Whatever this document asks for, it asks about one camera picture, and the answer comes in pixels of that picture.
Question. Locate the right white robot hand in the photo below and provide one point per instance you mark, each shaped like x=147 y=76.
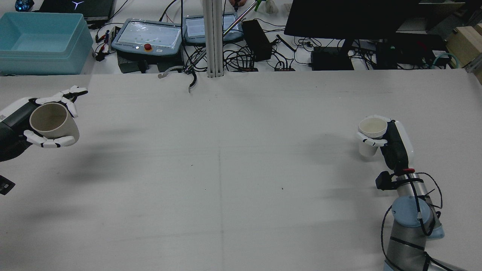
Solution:
x=397 y=148

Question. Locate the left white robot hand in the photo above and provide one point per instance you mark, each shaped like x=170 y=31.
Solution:
x=15 y=128

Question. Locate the white paper cup stack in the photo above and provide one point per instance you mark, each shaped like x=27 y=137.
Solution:
x=372 y=126

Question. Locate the beige paper cup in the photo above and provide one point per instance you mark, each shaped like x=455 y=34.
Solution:
x=56 y=120

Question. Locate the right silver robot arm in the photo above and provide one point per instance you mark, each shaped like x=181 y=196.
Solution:
x=408 y=241

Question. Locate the light blue plastic bin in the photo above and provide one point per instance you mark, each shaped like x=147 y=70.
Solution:
x=41 y=41

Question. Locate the black electronics box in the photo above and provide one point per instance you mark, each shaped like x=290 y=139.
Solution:
x=410 y=47

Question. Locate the black docking box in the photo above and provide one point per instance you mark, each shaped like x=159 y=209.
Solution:
x=324 y=60

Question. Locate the blue glowing gadget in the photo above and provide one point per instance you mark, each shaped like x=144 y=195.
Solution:
x=24 y=4

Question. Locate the light wooden box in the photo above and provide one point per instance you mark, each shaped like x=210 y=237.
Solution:
x=465 y=43

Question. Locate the dark grey controller box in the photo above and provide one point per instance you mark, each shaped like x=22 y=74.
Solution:
x=130 y=64

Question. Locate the small black usb hub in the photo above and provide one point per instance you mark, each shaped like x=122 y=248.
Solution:
x=248 y=69
x=284 y=69

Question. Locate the black laptop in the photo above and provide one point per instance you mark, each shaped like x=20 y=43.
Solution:
x=86 y=9

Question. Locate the black computer monitor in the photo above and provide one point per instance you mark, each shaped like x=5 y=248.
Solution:
x=339 y=19

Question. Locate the teach pendant with red button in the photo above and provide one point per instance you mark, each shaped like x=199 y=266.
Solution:
x=148 y=35

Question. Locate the black power adapter brick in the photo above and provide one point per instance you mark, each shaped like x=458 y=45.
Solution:
x=258 y=39

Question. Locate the white computer mouse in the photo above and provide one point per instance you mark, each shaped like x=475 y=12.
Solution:
x=271 y=6

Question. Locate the grey teach pendant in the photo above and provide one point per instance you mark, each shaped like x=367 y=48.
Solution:
x=194 y=28

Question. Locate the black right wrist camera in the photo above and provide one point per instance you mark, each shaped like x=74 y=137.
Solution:
x=384 y=180

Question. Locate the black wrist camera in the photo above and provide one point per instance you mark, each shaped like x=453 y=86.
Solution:
x=5 y=184
x=384 y=180

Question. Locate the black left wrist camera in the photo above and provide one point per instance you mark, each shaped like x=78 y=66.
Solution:
x=5 y=184

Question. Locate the aluminium profile post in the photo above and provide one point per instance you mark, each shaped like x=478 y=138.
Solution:
x=213 y=37

